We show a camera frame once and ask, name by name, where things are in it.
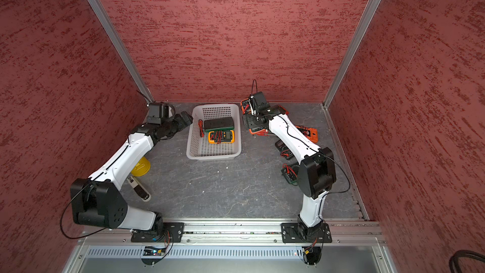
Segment orange black multimeter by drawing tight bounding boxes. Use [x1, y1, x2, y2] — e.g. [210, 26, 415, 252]
[240, 99, 252, 115]

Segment green multimeter face down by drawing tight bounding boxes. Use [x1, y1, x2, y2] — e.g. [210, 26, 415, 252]
[203, 116, 235, 133]

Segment small black multimeter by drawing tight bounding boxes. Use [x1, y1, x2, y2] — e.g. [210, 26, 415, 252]
[275, 140, 294, 160]

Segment red probe leads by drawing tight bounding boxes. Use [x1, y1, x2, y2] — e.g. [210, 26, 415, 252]
[198, 120, 205, 138]

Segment white plastic perforated basket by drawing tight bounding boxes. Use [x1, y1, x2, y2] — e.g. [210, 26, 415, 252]
[186, 104, 242, 161]

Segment yellow multimeter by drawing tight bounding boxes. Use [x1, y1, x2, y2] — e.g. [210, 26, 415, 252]
[208, 130, 236, 144]

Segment green multimeter DT9205A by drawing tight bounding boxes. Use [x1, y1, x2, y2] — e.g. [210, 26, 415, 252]
[281, 163, 299, 186]

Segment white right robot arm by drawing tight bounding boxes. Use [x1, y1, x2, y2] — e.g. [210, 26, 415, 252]
[242, 106, 337, 239]

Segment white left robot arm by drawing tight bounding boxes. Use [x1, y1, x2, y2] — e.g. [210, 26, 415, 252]
[70, 111, 193, 242]

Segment orange long multimeter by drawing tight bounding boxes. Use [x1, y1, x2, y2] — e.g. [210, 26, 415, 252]
[296, 125, 318, 144]

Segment red clamp meter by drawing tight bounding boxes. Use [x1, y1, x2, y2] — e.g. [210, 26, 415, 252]
[249, 127, 269, 136]

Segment yellow cup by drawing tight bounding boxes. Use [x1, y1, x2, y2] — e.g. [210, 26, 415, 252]
[131, 157, 151, 177]

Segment white black remote tester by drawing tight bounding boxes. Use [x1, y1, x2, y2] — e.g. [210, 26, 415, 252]
[127, 176, 151, 202]

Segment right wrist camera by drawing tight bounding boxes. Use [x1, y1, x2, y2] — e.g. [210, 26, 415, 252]
[249, 92, 270, 115]

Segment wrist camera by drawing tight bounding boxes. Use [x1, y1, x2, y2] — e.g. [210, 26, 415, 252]
[249, 92, 270, 115]
[146, 102, 176, 125]

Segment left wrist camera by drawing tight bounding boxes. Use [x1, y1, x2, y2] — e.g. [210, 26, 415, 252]
[146, 102, 176, 125]

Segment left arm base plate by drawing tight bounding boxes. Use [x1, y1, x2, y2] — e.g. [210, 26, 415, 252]
[131, 222, 185, 244]

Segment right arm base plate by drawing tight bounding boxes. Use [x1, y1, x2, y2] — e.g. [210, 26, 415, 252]
[280, 222, 333, 243]

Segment black cable bottom right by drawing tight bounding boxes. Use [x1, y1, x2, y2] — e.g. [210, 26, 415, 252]
[448, 249, 485, 273]

